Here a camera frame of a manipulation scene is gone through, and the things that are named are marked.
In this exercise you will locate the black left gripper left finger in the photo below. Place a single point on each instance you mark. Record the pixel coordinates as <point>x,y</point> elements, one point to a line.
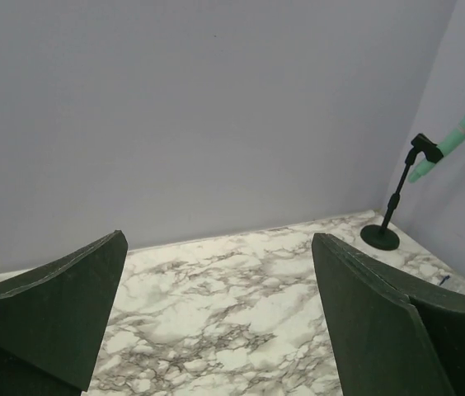
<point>53,319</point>

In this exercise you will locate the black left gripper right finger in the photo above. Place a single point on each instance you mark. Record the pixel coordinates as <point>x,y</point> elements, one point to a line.
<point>391,332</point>

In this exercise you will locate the black round-base microphone stand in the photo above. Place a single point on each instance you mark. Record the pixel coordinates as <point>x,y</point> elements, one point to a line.
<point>380,236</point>

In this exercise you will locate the mint green microphone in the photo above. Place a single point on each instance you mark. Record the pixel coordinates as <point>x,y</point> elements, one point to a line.
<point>459,136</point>

